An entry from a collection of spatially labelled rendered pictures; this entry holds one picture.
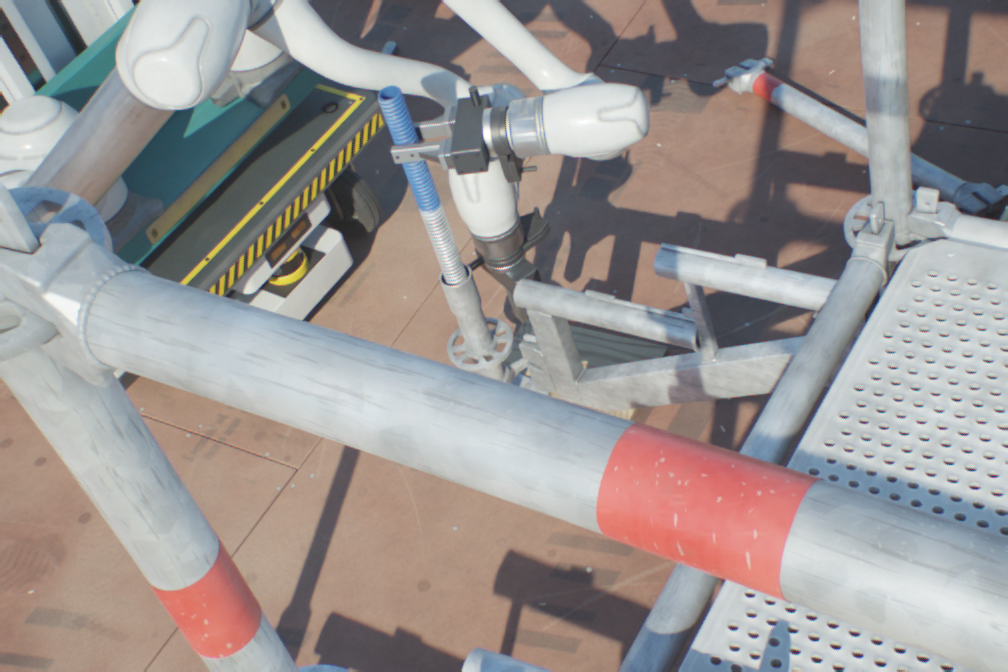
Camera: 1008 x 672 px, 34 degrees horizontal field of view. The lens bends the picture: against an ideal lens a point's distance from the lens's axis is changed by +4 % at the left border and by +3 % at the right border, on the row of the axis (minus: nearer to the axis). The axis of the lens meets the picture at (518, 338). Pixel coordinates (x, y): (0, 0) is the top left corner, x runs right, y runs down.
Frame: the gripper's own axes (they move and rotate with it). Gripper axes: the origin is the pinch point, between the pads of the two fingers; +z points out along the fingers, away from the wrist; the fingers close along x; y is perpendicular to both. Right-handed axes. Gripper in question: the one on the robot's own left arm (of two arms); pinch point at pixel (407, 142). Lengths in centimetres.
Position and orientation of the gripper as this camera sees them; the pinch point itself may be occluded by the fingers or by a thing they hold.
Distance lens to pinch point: 255.2
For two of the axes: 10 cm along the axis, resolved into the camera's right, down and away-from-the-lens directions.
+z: -9.7, 0.9, 2.1
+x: -0.7, 7.5, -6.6
